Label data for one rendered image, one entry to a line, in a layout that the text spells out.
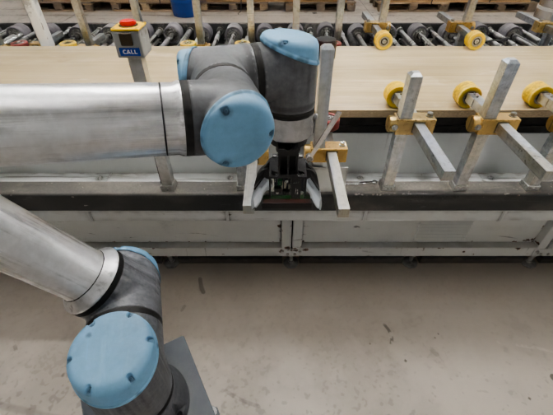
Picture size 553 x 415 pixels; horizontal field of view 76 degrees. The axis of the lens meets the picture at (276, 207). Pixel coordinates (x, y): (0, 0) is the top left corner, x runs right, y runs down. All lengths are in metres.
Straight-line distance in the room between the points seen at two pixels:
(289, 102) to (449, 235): 1.46
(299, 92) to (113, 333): 0.53
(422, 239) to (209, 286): 1.09
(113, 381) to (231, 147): 0.45
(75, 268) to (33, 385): 1.13
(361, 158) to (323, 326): 0.77
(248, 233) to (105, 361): 1.14
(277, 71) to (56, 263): 0.51
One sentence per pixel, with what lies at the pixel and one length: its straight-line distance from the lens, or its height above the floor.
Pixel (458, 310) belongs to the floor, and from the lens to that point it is 1.93.
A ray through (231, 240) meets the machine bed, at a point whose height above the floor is 0.18.
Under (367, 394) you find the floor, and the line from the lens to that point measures 1.60.
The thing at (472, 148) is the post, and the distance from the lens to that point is 1.29.
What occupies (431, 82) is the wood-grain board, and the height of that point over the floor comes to 0.90.
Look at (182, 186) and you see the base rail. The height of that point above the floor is 0.70.
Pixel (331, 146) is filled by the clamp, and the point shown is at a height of 0.87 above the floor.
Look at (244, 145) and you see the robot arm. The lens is 0.42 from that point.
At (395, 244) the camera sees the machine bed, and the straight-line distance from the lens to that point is 1.86.
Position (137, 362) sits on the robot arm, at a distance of 0.70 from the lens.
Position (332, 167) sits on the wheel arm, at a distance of 1.06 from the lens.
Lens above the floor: 1.46
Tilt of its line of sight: 41 degrees down
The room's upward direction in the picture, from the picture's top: straight up
